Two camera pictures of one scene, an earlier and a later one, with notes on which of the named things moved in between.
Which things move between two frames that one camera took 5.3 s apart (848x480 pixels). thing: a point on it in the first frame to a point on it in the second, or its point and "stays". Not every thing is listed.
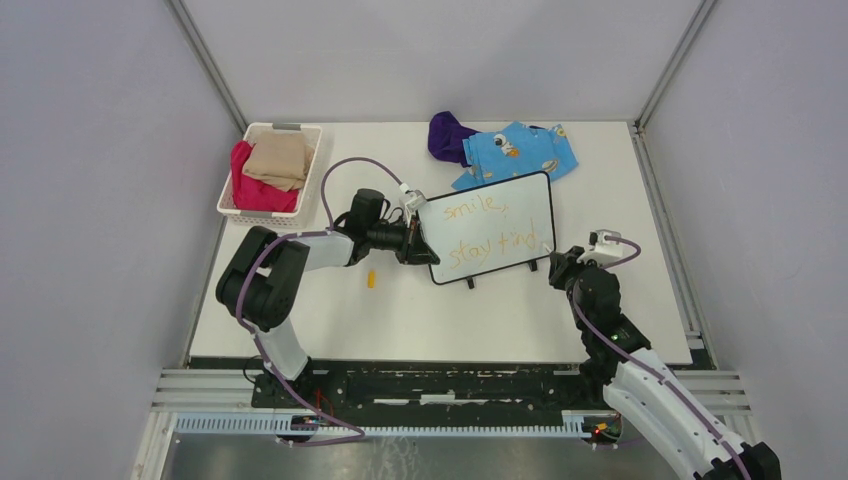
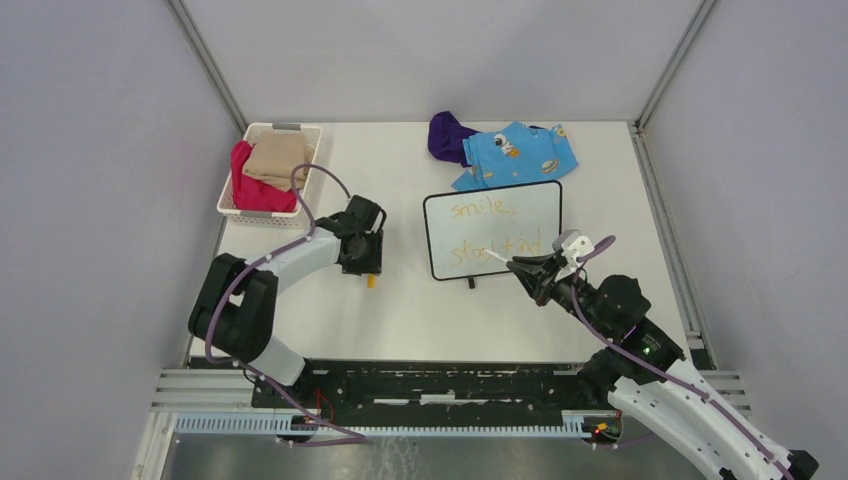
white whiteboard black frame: [497, 226] stays
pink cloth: [252, 194] stays
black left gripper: [416, 251] to [373, 263]
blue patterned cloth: [515, 151] stays
